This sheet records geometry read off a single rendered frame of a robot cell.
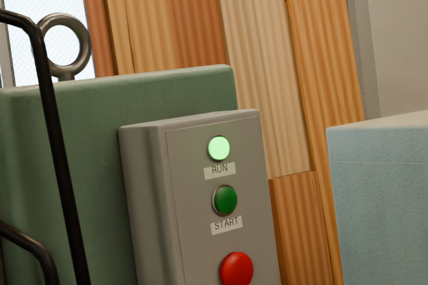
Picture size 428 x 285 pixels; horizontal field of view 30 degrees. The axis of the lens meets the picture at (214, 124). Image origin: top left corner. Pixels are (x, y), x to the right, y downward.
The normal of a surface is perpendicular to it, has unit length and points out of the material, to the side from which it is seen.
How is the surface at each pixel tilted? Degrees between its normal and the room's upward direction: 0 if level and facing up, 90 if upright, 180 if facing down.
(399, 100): 90
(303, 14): 87
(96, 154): 90
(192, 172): 90
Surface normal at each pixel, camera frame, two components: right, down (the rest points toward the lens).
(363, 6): -0.84, 0.14
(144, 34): 0.50, -0.07
